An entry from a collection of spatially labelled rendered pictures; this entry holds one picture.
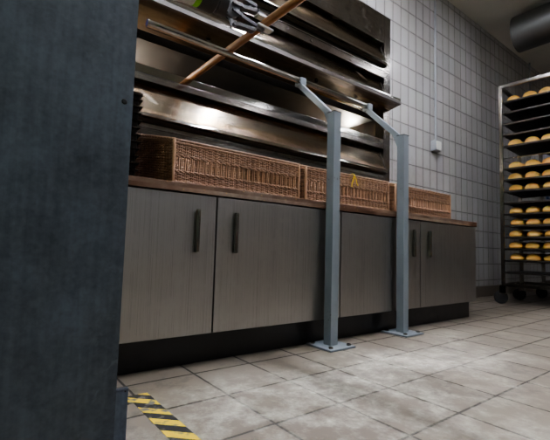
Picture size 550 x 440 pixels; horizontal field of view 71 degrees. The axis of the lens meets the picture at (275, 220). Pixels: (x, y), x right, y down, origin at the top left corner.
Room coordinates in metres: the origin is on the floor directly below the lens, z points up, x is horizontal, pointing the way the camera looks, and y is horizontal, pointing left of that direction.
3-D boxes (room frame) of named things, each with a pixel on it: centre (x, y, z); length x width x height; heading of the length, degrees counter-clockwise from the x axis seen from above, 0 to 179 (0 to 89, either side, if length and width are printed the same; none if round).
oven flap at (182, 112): (2.16, -0.04, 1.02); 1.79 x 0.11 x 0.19; 127
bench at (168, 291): (1.86, -0.12, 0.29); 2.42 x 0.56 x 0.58; 127
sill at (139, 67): (2.18, -0.02, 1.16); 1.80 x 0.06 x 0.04; 127
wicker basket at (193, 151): (1.59, 0.26, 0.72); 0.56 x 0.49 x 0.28; 127
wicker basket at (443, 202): (2.32, -0.69, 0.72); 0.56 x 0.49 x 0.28; 127
